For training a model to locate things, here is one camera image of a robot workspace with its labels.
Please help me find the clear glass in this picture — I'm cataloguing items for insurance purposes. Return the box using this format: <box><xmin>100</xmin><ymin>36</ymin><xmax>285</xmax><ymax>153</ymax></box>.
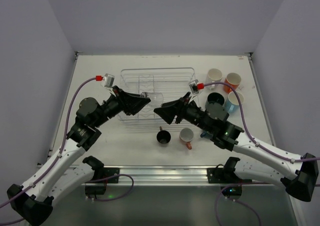
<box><xmin>140</xmin><ymin>92</ymin><xmax>164</xmax><ymax>107</ymax></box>

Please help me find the pink cup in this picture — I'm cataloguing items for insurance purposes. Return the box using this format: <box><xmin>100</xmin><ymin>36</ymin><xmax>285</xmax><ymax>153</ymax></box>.
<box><xmin>179</xmin><ymin>128</ymin><xmax>194</xmax><ymax>150</ymax></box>

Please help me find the dark green mug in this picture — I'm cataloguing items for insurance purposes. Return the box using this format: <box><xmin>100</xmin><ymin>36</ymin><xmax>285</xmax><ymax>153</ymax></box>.
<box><xmin>205</xmin><ymin>92</ymin><xmax>225</xmax><ymax>106</ymax></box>

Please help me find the brown cup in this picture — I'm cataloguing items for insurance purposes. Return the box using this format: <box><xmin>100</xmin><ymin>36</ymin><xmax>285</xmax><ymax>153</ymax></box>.
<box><xmin>156</xmin><ymin>126</ymin><xmax>172</xmax><ymax>146</ymax></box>

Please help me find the light blue mug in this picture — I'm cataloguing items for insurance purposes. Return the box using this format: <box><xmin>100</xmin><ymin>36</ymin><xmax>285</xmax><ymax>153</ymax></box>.
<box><xmin>224</xmin><ymin>91</ymin><xmax>245</xmax><ymax>114</ymax></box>

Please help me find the white mug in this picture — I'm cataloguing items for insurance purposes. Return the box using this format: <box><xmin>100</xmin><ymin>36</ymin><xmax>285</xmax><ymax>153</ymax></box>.
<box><xmin>205</xmin><ymin>68</ymin><xmax>223</xmax><ymax>84</ymax></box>

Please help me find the orange mug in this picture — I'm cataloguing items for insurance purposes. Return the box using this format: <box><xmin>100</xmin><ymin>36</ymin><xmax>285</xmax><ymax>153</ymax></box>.
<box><xmin>223</xmin><ymin>73</ymin><xmax>242</xmax><ymax>93</ymax></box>

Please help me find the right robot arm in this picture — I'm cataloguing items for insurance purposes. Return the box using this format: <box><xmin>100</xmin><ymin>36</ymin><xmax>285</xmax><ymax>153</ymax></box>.
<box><xmin>154</xmin><ymin>93</ymin><xmax>319</xmax><ymax>202</ymax></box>

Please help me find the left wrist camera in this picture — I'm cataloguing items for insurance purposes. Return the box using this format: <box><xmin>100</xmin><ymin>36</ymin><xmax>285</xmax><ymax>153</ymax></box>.
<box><xmin>101</xmin><ymin>74</ymin><xmax>115</xmax><ymax>89</ymax></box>

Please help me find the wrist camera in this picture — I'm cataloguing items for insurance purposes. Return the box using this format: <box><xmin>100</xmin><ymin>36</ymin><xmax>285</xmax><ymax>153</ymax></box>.
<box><xmin>101</xmin><ymin>74</ymin><xmax>115</xmax><ymax>89</ymax></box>
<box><xmin>188</xmin><ymin>79</ymin><xmax>201</xmax><ymax>102</ymax></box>

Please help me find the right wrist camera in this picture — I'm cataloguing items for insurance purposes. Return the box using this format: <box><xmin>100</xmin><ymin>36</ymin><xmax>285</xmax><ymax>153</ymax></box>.
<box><xmin>188</xmin><ymin>79</ymin><xmax>201</xmax><ymax>102</ymax></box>

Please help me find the clear wire dish rack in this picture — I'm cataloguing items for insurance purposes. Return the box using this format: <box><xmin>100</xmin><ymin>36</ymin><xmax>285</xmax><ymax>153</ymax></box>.
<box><xmin>118</xmin><ymin>67</ymin><xmax>196</xmax><ymax>124</ymax></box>

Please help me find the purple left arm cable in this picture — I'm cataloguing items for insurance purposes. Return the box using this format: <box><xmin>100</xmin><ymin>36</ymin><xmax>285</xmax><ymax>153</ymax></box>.
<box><xmin>0</xmin><ymin>75</ymin><xmax>103</xmax><ymax>224</ymax></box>

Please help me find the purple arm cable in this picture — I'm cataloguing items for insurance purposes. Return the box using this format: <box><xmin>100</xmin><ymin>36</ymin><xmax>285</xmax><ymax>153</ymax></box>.
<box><xmin>0</xmin><ymin>75</ymin><xmax>103</xmax><ymax>224</ymax></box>
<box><xmin>197</xmin><ymin>82</ymin><xmax>320</xmax><ymax>186</ymax></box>

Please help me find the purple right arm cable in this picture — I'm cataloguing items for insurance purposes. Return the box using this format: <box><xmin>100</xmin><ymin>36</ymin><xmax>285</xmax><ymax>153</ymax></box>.
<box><xmin>197</xmin><ymin>82</ymin><xmax>320</xmax><ymax>186</ymax></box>

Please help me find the aluminium front rail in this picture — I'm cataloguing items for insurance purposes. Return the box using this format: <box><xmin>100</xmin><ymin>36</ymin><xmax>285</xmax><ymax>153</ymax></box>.
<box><xmin>57</xmin><ymin>164</ymin><xmax>253</xmax><ymax>186</ymax></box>

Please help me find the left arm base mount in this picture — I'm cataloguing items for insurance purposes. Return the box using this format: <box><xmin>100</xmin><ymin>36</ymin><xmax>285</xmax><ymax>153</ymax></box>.
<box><xmin>82</xmin><ymin>156</ymin><xmax>120</xmax><ymax>184</ymax></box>

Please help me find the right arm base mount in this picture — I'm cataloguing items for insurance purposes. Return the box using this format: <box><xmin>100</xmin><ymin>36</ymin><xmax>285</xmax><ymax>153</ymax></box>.
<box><xmin>206</xmin><ymin>157</ymin><xmax>252</xmax><ymax>184</ymax></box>

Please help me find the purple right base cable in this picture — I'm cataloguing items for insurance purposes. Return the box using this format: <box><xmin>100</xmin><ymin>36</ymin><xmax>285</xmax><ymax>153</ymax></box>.
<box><xmin>214</xmin><ymin>183</ymin><xmax>262</xmax><ymax>226</ymax></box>

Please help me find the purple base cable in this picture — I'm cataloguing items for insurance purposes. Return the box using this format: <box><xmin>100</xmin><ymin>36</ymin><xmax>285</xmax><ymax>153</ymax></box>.
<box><xmin>214</xmin><ymin>183</ymin><xmax>262</xmax><ymax>226</ymax></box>
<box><xmin>84</xmin><ymin>174</ymin><xmax>135</xmax><ymax>202</ymax></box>

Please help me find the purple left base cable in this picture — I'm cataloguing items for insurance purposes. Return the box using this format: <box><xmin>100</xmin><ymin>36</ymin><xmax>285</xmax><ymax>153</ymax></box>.
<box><xmin>84</xmin><ymin>174</ymin><xmax>135</xmax><ymax>202</ymax></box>

